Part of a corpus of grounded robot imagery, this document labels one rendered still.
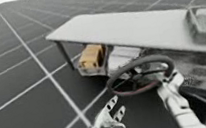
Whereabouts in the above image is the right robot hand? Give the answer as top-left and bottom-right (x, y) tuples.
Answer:
(154, 67), (189, 105)

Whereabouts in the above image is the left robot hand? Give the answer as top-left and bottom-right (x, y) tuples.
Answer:
(90, 93), (130, 128)

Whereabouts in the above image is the grey cart with brown box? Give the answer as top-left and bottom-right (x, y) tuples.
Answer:
(42, 0), (206, 128)

